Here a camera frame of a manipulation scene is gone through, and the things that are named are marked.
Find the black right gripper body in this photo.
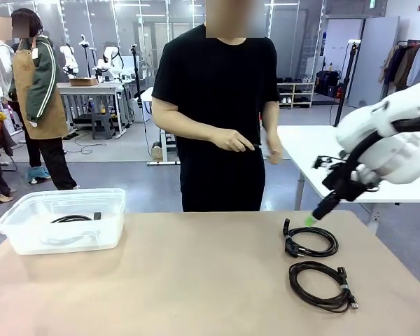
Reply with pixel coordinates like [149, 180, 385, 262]
[321, 166, 368, 203]

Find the black power cord with plug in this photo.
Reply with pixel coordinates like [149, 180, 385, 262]
[282, 218, 339, 260]

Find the black usb cable coil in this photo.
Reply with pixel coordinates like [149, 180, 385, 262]
[288, 260, 360, 314]

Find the black cable with white connector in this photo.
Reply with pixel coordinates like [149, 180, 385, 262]
[50, 211, 103, 225]

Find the person's right forearm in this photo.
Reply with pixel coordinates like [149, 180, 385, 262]
[152, 99, 221, 143]

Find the person's left hand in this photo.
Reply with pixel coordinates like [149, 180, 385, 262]
[265, 134, 284, 165]

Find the person's right hand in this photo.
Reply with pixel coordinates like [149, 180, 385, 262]
[211, 128, 256, 152]

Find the large white table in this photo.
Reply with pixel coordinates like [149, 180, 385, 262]
[276, 125, 420, 234]

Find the clear plastic storage bin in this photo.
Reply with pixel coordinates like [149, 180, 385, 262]
[0, 188, 127, 256]

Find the black bags pile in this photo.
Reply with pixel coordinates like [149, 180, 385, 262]
[316, 69, 344, 98]

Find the white shoe rack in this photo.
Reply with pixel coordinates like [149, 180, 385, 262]
[276, 82, 316, 109]

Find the black tripod pole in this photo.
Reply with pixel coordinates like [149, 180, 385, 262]
[334, 38, 362, 127]

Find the clothes rack with coats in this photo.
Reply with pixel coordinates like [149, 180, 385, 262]
[379, 38, 420, 101]

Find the woman in brown apron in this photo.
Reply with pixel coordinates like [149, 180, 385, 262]
[8, 7, 80, 192]

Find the person in black t-shirt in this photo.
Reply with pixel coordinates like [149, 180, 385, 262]
[150, 22, 281, 213]

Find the grey metal workbench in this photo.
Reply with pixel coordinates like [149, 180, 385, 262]
[57, 83, 127, 139]

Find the brown cardboard box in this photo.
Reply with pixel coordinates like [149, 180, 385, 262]
[69, 77, 99, 87]

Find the white standing desk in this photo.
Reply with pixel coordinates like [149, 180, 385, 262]
[139, 86, 185, 166]

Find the black robot arm cable hose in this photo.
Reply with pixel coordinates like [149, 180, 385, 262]
[342, 113, 420, 176]

